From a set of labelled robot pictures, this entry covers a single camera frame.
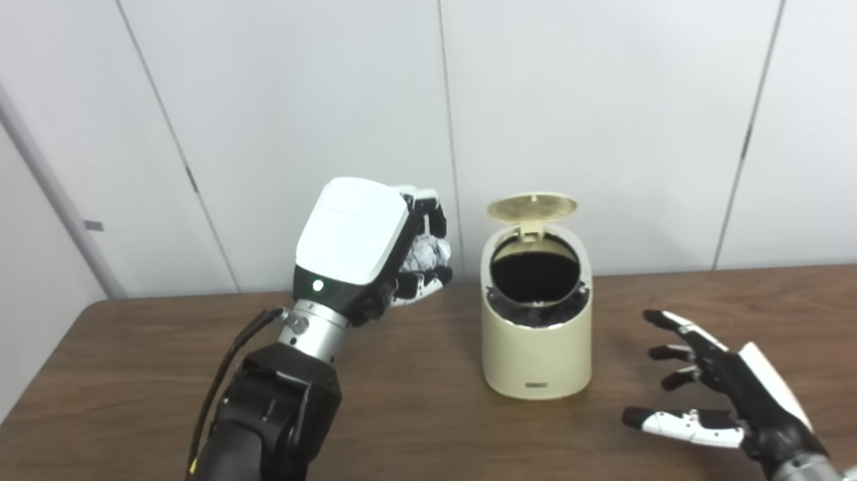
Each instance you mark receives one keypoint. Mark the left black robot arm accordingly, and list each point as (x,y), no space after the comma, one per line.
(259,449)

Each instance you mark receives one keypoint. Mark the white paper ball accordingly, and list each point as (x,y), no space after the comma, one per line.
(430,255)

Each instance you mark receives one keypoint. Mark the cream-colored bin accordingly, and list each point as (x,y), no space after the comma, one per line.
(540,356)

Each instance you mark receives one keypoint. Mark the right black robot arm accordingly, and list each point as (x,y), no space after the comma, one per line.
(803,472)

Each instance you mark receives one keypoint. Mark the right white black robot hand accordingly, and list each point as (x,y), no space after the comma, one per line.
(764,404)

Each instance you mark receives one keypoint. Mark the small grey wall label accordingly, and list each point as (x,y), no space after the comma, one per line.
(94,225)

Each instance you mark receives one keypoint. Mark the cream round bin lid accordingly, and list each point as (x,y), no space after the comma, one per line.
(532,207)

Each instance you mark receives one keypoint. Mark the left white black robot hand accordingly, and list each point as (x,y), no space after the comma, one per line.
(352,232)

